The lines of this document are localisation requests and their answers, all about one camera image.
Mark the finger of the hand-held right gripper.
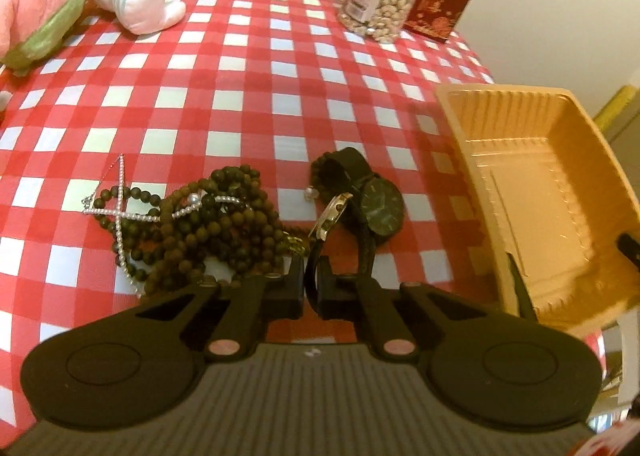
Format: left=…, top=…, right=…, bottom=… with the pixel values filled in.
left=618, top=233, right=640, bottom=267
left=506, top=252, right=539, bottom=323

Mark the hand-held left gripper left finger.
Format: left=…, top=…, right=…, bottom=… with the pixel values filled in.
left=107, top=255, right=306, bottom=363

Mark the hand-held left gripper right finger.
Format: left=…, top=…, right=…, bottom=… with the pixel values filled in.
left=317, top=256, right=503, bottom=363

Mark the gold wrist watch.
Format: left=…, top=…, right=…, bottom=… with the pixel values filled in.
left=303, top=192, right=356, bottom=313

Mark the dark wooden bead necklace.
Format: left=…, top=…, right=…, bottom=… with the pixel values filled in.
left=92, top=164, right=307, bottom=297

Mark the black wrist watch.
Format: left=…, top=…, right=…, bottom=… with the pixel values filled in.
left=310, top=147, right=406, bottom=283

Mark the yellow plastic tray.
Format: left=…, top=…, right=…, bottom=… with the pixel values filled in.
left=434, top=82, right=640, bottom=339

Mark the red white checkered tablecloth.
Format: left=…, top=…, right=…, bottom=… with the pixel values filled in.
left=0, top=0, right=608, bottom=443

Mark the yellow post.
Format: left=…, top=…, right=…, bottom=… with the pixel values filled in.
left=592, top=84, right=639, bottom=135

